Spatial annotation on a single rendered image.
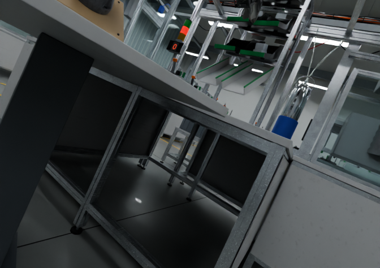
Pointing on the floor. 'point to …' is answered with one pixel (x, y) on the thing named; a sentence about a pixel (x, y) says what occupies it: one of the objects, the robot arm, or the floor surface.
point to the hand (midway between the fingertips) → (254, 18)
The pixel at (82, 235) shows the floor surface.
